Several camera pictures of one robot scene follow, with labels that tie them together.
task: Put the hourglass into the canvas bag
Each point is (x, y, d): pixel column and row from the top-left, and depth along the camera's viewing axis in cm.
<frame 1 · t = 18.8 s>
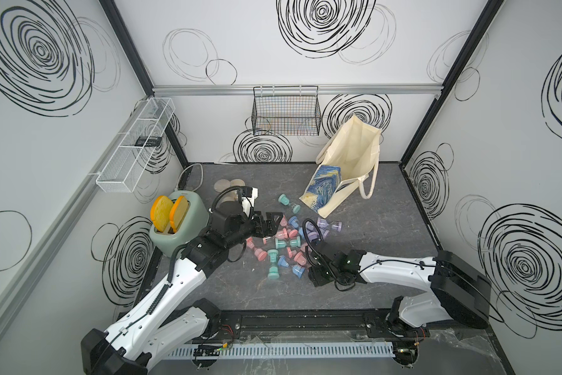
left hand: (272, 214, 72), fingers open
right hand: (314, 276, 84), fingers open
mint green toaster: (190, 226, 81), point 16 cm above the table
yellow toast slice left: (161, 212, 79), point 21 cm above the table
yellow toast slice right: (178, 212, 79), point 21 cm above the table
tall glass jar with rice: (221, 185, 96), point 14 cm above the table
short jar with beige lid: (237, 183, 105), point 7 cm above the table
teal hourglass near bag: (285, 200, 104), point 3 cm above the table
pink hourglass left: (260, 255, 88), point 3 cm above the table
teal hourglass front: (273, 271, 86), point 2 cm above the table
purple hourglass right: (338, 226, 96), point 4 cm above the table
blue hourglass: (298, 270, 84), point 3 cm above the table

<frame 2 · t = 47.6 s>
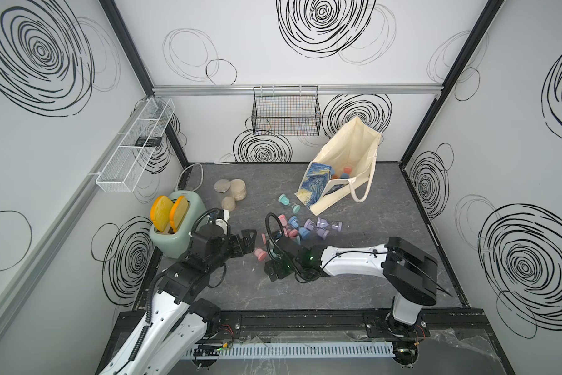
left hand: (245, 234, 73), fingers open
right hand: (272, 267, 83), fingers open
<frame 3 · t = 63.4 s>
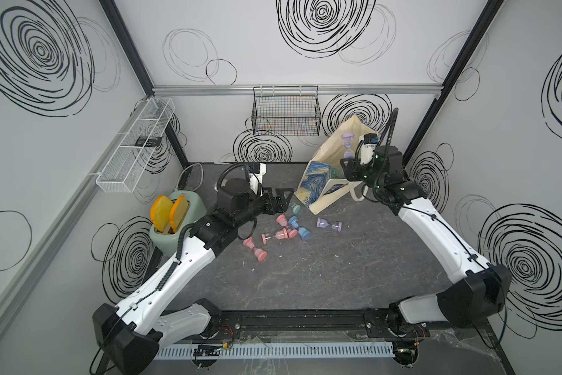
left hand: (283, 190, 68), fingers open
right hand: (348, 160, 76), fingers open
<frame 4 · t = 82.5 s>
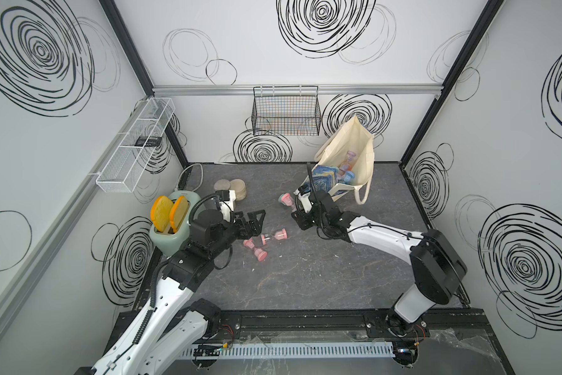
left hand: (254, 213, 70), fingers open
right hand: (297, 212, 87), fingers open
pink hourglass: (286, 198, 88), point 17 cm above the table
